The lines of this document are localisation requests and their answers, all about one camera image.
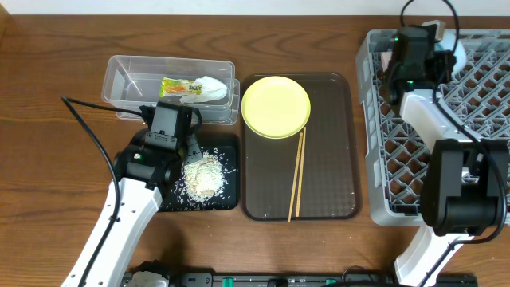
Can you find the white bowl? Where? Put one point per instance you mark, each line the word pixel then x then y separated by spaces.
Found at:
pixel 387 61

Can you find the rice pile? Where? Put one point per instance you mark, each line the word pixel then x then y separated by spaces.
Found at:
pixel 210 183

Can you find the white napkin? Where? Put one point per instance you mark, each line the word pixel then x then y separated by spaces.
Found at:
pixel 204 89

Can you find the black food waste tray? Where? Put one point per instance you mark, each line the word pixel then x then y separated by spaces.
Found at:
pixel 160 168

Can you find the yellow plate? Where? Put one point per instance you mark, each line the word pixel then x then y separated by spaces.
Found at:
pixel 275 107

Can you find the green orange snack wrapper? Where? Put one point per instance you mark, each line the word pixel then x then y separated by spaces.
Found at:
pixel 179 87

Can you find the clear plastic waste bin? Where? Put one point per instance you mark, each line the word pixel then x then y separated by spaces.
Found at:
pixel 133 81

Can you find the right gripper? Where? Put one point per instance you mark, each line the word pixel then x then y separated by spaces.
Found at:
pixel 445 60

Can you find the brown serving tray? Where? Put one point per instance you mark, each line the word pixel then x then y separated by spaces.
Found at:
pixel 331 184

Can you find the light blue bowl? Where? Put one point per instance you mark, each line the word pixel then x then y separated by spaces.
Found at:
pixel 448 42

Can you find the grey dishwasher rack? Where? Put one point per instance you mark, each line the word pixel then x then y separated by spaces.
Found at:
pixel 396 158

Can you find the wooden chopstick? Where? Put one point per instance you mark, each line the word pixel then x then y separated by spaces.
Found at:
pixel 300 174
pixel 295 175

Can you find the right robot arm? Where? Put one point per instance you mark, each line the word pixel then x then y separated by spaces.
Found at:
pixel 463 197

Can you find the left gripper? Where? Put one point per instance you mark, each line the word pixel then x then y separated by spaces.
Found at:
pixel 191 151

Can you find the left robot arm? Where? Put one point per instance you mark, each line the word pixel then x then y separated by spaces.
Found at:
pixel 129 206

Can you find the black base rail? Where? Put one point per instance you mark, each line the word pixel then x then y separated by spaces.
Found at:
pixel 212 280

